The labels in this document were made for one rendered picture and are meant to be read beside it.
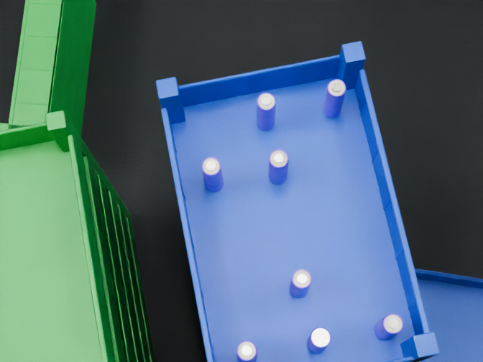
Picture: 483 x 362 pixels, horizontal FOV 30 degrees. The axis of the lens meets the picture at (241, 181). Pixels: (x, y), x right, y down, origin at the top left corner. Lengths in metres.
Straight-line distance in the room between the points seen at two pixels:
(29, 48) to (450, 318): 0.72
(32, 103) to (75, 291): 0.37
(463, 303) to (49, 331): 0.66
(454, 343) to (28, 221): 0.68
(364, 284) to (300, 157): 0.14
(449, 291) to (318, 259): 0.53
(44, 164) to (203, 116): 0.20
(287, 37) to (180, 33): 0.17
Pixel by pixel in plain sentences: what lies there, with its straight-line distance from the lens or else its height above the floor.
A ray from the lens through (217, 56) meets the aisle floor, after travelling 1.47.
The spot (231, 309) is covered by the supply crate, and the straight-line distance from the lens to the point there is 0.88.
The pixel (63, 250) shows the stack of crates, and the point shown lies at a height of 0.40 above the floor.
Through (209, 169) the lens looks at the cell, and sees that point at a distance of 0.84.
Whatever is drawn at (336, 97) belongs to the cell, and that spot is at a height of 0.55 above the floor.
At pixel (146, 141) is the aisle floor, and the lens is 1.43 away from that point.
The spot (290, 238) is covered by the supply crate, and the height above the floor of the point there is 0.48.
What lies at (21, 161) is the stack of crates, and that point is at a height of 0.40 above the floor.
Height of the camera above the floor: 1.36
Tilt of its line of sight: 75 degrees down
